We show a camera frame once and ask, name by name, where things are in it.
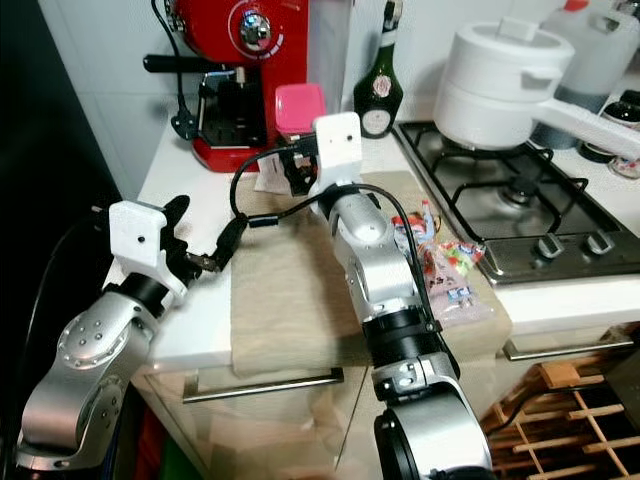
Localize pink lidded plastic container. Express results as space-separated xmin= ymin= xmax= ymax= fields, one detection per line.
xmin=272 ymin=82 xmax=331 ymax=193

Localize printed snack bag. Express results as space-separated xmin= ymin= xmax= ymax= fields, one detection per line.
xmin=398 ymin=198 xmax=499 ymax=329

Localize beige cloth counter mat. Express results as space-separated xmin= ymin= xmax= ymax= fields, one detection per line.
xmin=226 ymin=168 xmax=503 ymax=379

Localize red coffee machine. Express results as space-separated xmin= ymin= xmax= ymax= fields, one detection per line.
xmin=142 ymin=0 xmax=313 ymax=175

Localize dark green glass bottle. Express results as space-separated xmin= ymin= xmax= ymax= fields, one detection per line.
xmin=352 ymin=0 xmax=406 ymax=141

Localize tall dark appliance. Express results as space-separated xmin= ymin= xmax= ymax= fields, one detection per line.
xmin=0 ymin=0 xmax=151 ymax=471

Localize beige kitchen cabinet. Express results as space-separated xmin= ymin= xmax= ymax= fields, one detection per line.
xmin=140 ymin=335 xmax=640 ymax=479

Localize red plastic crate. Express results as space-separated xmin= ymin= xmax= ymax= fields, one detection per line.
xmin=132 ymin=405 xmax=164 ymax=476

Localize green plastic crate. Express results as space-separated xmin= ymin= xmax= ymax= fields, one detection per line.
xmin=158 ymin=448 xmax=193 ymax=479

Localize white lidded cooking pot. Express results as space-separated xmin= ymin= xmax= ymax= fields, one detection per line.
xmin=433 ymin=17 xmax=640 ymax=163

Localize steel gas hob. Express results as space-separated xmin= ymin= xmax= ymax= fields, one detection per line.
xmin=393 ymin=118 xmax=640 ymax=289

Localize grey hob knob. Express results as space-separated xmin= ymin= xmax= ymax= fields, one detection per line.
xmin=533 ymin=234 xmax=568 ymax=263
xmin=584 ymin=230 xmax=618 ymax=258

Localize white plastic jug red cap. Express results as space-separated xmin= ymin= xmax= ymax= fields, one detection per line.
xmin=532 ymin=0 xmax=639 ymax=113

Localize dark glass jar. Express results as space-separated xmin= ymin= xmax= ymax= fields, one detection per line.
xmin=598 ymin=88 xmax=640 ymax=166

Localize wooden slatted rack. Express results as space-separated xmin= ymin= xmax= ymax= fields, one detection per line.
xmin=478 ymin=348 xmax=640 ymax=479

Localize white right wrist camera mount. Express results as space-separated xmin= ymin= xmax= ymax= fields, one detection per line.
xmin=312 ymin=111 xmax=366 ymax=195

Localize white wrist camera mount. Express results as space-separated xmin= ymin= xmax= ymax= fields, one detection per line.
xmin=312 ymin=111 xmax=366 ymax=195
xmin=107 ymin=199 xmax=191 ymax=307

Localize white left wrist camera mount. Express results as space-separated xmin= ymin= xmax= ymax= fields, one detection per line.
xmin=107 ymin=199 xmax=191 ymax=307

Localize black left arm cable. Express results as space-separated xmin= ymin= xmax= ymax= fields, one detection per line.
xmin=32 ymin=205 xmax=113 ymax=401

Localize black coffee machine cable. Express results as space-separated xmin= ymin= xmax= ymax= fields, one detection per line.
xmin=152 ymin=0 xmax=203 ymax=141

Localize metal drawer handle bar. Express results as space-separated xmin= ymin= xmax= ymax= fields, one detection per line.
xmin=180 ymin=366 xmax=348 ymax=404

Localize metal cabinet handle bar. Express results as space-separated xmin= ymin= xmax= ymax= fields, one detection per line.
xmin=502 ymin=333 xmax=639 ymax=363

